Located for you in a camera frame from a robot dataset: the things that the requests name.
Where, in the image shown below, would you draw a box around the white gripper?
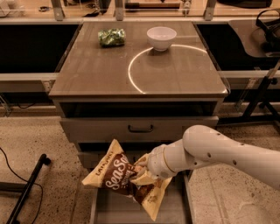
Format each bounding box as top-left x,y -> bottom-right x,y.
130,144 -> 177,186

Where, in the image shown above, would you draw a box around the brown chip bag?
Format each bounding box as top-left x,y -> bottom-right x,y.
82,139 -> 172,221

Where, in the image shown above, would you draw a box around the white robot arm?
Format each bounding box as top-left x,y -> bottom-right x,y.
132,125 -> 280,190

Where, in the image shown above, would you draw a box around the bottom drawer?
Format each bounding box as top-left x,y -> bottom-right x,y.
89,171 -> 195,224

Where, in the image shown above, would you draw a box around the top drawer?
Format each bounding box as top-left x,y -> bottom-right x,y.
60,116 -> 219,143

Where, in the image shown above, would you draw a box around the grey drawer cabinet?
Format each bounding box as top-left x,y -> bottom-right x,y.
48,20 -> 229,182

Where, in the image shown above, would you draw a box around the white bowl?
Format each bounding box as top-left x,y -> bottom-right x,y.
147,26 -> 177,52

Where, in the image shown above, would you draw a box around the black floor stand leg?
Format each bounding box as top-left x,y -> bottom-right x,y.
0,154 -> 51,224

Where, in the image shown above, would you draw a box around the black headphones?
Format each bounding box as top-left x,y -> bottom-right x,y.
255,8 -> 280,47

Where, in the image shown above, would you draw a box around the black floor cable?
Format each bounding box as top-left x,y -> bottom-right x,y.
0,147 -> 44,224

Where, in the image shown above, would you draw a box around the black table frame leg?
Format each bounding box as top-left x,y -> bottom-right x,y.
241,59 -> 280,130

